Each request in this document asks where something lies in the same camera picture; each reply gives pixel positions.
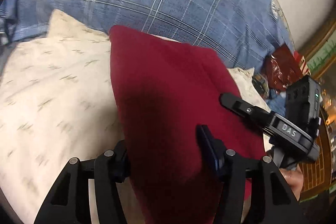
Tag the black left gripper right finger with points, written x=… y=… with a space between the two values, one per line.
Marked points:
x=254 y=191

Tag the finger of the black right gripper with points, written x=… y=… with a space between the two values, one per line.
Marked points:
x=248 y=112

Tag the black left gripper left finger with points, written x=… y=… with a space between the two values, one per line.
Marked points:
x=68 y=199

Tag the dark red garment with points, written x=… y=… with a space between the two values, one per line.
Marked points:
x=163 y=90

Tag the right hand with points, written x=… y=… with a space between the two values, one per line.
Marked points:
x=294 y=178

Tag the red plastic bag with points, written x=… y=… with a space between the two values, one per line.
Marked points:
x=283 y=68

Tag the cream leaf-print pillow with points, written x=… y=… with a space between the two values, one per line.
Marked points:
x=56 y=103

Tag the blue plaid pillow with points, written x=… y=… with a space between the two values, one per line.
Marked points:
x=242 y=32

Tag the gold picture frame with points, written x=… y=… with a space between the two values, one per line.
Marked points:
x=318 y=54

